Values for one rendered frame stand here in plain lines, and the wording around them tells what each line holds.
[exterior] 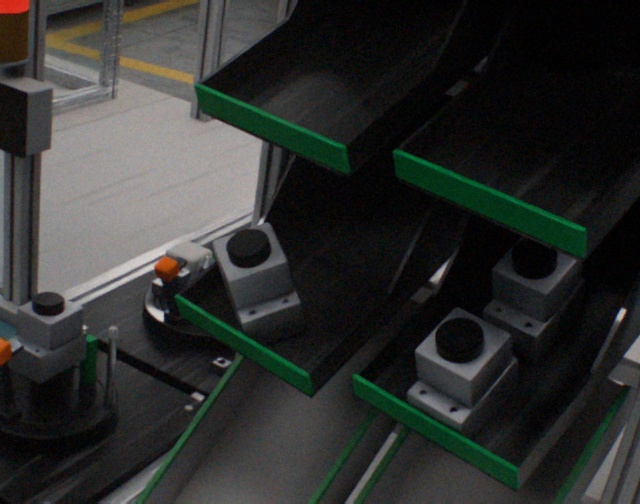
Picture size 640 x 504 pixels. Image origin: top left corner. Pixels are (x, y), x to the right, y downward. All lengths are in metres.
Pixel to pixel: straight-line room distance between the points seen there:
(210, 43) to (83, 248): 0.68
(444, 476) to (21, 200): 0.59
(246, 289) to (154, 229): 0.97
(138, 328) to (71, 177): 0.71
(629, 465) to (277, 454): 0.27
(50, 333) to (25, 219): 0.25
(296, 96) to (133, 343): 0.52
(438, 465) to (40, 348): 0.39
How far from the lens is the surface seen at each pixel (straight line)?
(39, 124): 1.08
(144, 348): 1.14
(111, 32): 2.21
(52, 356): 0.97
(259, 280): 0.70
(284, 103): 0.68
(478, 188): 0.58
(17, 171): 1.16
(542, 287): 0.67
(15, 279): 1.21
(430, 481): 0.80
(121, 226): 1.67
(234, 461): 0.85
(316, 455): 0.82
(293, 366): 0.68
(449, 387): 0.64
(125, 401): 1.05
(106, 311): 1.20
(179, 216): 1.72
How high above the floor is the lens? 1.57
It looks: 25 degrees down
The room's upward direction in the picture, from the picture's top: 9 degrees clockwise
